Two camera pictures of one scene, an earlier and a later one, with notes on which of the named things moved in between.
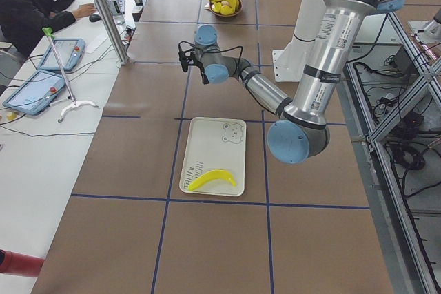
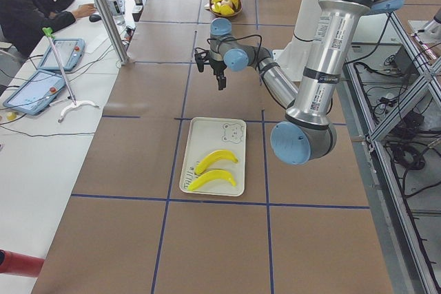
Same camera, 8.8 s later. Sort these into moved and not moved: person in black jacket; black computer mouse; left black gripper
Moved: left black gripper
Not moved: person in black jacket; black computer mouse
